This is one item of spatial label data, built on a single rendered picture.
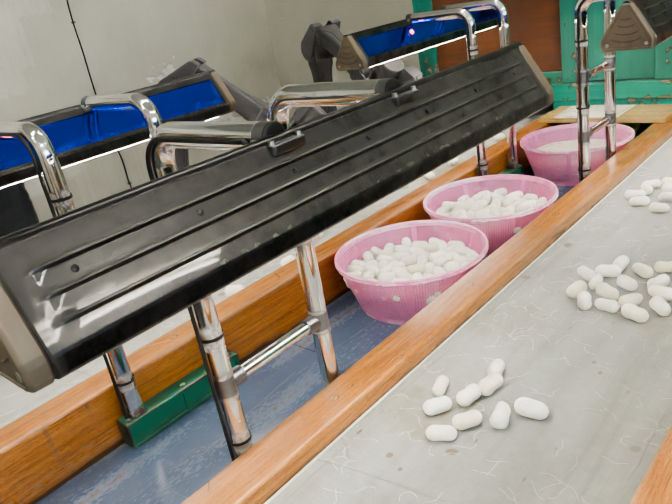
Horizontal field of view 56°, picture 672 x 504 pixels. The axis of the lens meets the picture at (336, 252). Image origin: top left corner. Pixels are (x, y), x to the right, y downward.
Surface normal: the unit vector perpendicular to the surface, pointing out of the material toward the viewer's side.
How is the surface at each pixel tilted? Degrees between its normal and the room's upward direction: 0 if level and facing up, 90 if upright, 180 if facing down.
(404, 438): 0
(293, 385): 0
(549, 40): 90
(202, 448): 0
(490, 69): 66
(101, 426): 90
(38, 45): 90
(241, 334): 90
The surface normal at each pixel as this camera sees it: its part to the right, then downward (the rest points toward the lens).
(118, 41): 0.72, 0.15
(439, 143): 0.53, -0.38
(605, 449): -0.17, -0.91
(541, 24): -0.65, 0.39
